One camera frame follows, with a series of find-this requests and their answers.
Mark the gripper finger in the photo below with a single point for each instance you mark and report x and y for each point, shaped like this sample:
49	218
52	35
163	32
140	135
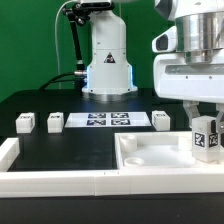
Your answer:
191	109
220	118

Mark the white square table top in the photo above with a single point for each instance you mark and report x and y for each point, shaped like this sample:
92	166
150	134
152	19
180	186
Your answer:
160	150

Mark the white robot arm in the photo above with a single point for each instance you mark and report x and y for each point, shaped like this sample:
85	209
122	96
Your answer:
187	54

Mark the white marker sheet with tags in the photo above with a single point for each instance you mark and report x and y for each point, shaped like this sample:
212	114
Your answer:
107	119

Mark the white U-shaped obstacle fence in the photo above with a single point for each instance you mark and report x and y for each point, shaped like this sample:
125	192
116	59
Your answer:
129	181

